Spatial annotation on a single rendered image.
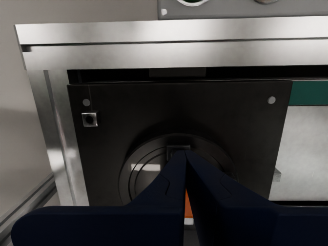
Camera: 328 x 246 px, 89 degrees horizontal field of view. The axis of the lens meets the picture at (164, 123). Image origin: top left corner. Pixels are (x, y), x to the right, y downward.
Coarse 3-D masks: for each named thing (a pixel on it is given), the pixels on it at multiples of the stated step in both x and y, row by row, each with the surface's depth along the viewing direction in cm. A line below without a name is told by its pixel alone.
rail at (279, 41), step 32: (32, 32) 17; (64, 32) 17; (96, 32) 17; (128, 32) 17; (160, 32) 17; (192, 32) 17; (224, 32) 17; (256, 32) 17; (288, 32) 17; (320, 32) 17; (32, 64) 18; (64, 64) 18; (96, 64) 18; (128, 64) 18; (160, 64) 18; (192, 64) 18; (224, 64) 18; (256, 64) 18; (288, 64) 18; (320, 64) 18
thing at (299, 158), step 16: (112, 80) 27; (128, 80) 27; (144, 80) 25; (160, 80) 25; (176, 80) 24; (192, 80) 23; (208, 80) 22; (224, 80) 22; (304, 80) 20; (320, 80) 20; (304, 96) 20; (320, 96) 20; (288, 112) 24; (304, 112) 24; (320, 112) 23; (288, 128) 24; (304, 128) 24; (320, 128) 24; (288, 144) 25; (304, 144) 25; (320, 144) 25; (288, 160) 26; (304, 160) 26; (320, 160) 26; (288, 176) 27; (304, 176) 27; (320, 176) 27; (272, 192) 28; (288, 192) 28; (304, 192) 28; (320, 192) 27
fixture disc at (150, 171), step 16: (176, 128) 19; (144, 144) 18; (160, 144) 18; (192, 144) 17; (208, 144) 17; (128, 160) 18; (144, 160) 18; (160, 160) 18; (208, 160) 18; (224, 160) 18; (128, 176) 19; (144, 176) 19; (128, 192) 19
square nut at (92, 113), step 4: (84, 112) 18; (88, 112) 18; (92, 112) 18; (96, 112) 18; (84, 116) 18; (88, 116) 18; (92, 116) 18; (96, 116) 18; (84, 120) 18; (88, 120) 18; (96, 120) 18; (100, 120) 19; (84, 124) 18; (88, 124) 18; (92, 124) 18; (96, 124) 18
